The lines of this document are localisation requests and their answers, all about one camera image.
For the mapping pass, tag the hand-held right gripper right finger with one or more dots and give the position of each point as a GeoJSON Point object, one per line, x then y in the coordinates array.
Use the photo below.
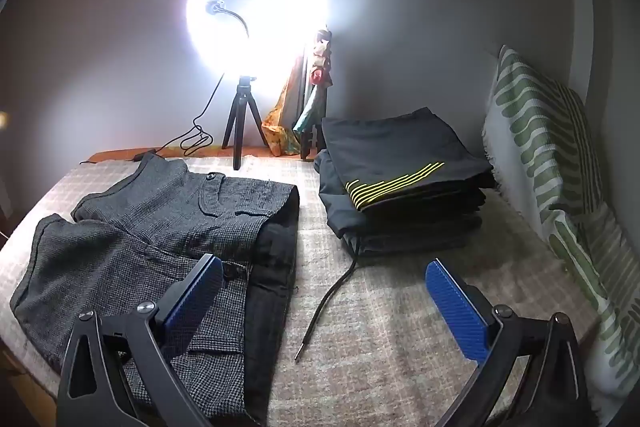
{"type": "Point", "coordinates": [455, 302]}

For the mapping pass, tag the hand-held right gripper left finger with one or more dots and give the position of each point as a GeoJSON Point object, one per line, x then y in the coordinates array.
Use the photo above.
{"type": "Point", "coordinates": [195, 292]}

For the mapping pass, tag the grey checked pants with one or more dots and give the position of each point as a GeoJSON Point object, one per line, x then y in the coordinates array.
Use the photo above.
{"type": "Point", "coordinates": [140, 227]}

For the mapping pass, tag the stack of dark folded pants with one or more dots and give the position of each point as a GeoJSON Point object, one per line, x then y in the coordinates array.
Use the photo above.
{"type": "Point", "coordinates": [400, 227]}

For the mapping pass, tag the black pants yellow stripes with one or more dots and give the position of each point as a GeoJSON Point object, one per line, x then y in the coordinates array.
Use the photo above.
{"type": "Point", "coordinates": [400, 147]}

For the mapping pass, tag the beige checked blanket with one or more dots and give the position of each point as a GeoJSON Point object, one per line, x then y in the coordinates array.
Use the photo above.
{"type": "Point", "coordinates": [390, 332]}

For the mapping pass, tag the black power adapter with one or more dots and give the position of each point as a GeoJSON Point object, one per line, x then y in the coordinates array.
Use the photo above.
{"type": "Point", "coordinates": [142, 154]}

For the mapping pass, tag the brown wooden bed ledge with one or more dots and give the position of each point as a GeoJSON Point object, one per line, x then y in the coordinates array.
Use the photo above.
{"type": "Point", "coordinates": [255, 150]}

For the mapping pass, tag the green patterned white pillow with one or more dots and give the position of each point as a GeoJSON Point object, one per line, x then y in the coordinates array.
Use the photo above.
{"type": "Point", "coordinates": [540, 127]}

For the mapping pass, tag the black tripod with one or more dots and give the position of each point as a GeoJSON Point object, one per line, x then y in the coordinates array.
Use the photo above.
{"type": "Point", "coordinates": [242, 102]}

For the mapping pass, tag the colourful hanging cloth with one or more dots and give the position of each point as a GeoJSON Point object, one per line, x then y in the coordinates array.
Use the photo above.
{"type": "Point", "coordinates": [320, 72]}

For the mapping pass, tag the black gooseneck phone holder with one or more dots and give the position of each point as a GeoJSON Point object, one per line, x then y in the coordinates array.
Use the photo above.
{"type": "Point", "coordinates": [235, 13]}

